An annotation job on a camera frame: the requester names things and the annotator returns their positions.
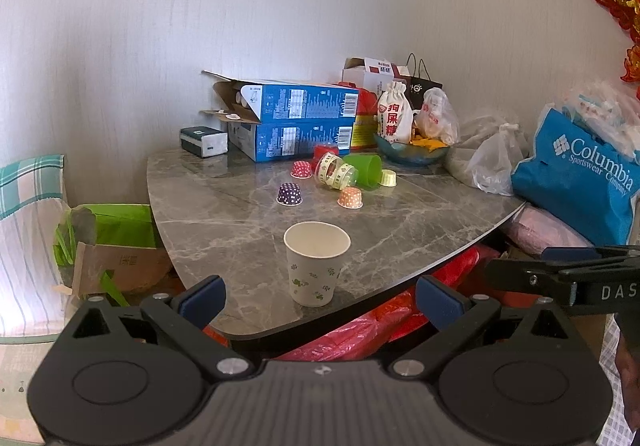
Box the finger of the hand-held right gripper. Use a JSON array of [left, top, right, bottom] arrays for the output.
[[484, 257, 578, 309], [541, 244, 640, 263]]

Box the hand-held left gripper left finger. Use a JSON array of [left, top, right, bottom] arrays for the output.
[[61, 275, 252, 383]]

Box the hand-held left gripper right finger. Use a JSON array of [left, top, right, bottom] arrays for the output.
[[389, 275, 577, 383]]

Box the white floral paper cup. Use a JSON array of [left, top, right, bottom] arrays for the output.
[[283, 221, 352, 308]]

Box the person's right forearm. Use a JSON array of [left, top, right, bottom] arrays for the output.
[[614, 313, 640, 446]]

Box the purple dotted baking cup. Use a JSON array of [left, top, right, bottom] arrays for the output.
[[276, 182, 305, 207]]

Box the orange dotted baking cup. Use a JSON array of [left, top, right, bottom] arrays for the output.
[[337, 186, 364, 210]]

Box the green plastic cup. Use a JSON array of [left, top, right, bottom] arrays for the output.
[[342, 153, 384, 189]]

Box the patterned lying cup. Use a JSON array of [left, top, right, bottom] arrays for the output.
[[313, 151, 359, 190]]

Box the pink plastic bag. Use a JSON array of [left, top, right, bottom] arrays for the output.
[[499, 205, 597, 258]]

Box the blue shopping bag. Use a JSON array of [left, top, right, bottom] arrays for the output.
[[510, 107, 640, 247]]

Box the red plastic bag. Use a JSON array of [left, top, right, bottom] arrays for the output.
[[202, 245, 502, 363]]

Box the cardboard box with green liner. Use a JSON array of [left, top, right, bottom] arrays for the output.
[[52, 203, 174, 308]]

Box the crumpled clear plastic bag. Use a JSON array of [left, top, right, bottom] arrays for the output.
[[444, 113, 532, 196]]

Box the clear bag of packets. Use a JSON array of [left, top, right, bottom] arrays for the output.
[[549, 79, 640, 158]]

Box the glass bowl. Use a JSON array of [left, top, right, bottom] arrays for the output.
[[373, 130, 450, 166]]

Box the small white and black box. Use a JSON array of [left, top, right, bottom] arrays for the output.
[[179, 125, 230, 158]]

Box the clear bag of snacks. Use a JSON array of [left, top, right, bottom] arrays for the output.
[[412, 87, 460, 147]]

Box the closed blue cardboard box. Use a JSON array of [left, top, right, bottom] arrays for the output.
[[199, 109, 357, 163]]

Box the red and yellow packet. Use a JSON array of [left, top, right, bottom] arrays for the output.
[[351, 90, 380, 150]]

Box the black paper bag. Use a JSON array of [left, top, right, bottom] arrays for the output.
[[394, 52, 444, 100]]

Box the open blue cardboard box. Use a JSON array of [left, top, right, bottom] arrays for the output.
[[201, 70, 361, 123]]

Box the white and red carton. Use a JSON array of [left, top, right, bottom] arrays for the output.
[[341, 57, 411, 93]]

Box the white drawstring pouch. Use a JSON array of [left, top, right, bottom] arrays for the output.
[[376, 81, 415, 145]]

